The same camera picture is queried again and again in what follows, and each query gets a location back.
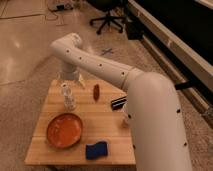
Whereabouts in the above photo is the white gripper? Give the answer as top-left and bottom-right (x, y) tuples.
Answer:
(58, 63), (86, 89)

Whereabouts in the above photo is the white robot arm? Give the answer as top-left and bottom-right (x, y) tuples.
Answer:
(51, 33), (193, 171)

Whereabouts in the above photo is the brown red oblong object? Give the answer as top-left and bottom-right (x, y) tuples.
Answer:
(93, 84), (100, 101)

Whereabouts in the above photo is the orange plate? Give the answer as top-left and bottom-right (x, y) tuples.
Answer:
(46, 113), (83, 149)

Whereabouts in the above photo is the wooden table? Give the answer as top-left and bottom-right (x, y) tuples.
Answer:
(24, 79), (137, 171)

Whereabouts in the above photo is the white cup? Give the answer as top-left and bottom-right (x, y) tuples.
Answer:
(122, 103), (130, 125)

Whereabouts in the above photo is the black office chair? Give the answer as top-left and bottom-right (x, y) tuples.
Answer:
(86, 0), (128, 35)

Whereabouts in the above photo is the black box on floor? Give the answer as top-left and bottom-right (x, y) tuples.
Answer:
(125, 22), (144, 40)

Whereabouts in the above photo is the blue sponge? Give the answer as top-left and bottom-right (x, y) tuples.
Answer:
(85, 141), (108, 160)

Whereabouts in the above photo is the power strip with cables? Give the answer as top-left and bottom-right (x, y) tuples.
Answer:
(46, 0), (81, 12)

